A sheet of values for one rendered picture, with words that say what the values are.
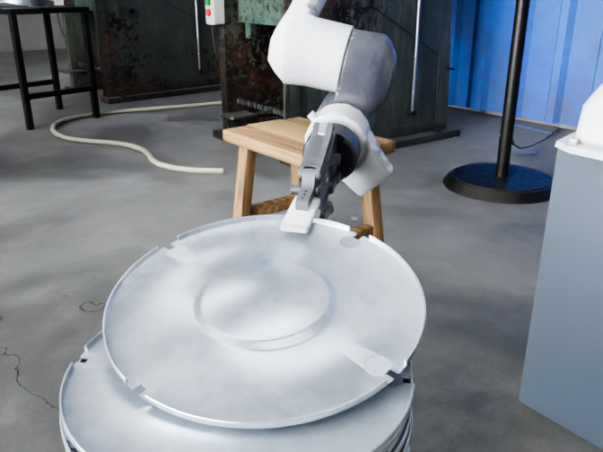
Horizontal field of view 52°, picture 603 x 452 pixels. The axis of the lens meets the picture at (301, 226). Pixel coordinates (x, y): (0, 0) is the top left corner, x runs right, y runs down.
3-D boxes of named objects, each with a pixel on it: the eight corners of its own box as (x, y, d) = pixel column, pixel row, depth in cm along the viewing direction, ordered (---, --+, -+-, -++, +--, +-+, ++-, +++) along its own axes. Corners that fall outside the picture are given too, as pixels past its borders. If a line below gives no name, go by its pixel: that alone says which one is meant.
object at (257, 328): (269, 505, 40) (268, 497, 39) (41, 316, 56) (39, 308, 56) (484, 290, 58) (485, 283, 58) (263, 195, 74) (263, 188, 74)
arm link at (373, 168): (310, 100, 89) (301, 114, 84) (398, 106, 86) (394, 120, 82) (311, 178, 95) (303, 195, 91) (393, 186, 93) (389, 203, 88)
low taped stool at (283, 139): (227, 256, 160) (221, 128, 148) (299, 234, 174) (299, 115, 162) (313, 307, 135) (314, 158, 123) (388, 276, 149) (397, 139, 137)
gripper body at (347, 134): (308, 171, 88) (292, 203, 81) (307, 116, 84) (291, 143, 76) (360, 176, 87) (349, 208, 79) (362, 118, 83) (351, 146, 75)
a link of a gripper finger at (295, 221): (320, 203, 71) (320, 197, 71) (308, 234, 65) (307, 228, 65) (295, 201, 72) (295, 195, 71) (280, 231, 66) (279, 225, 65)
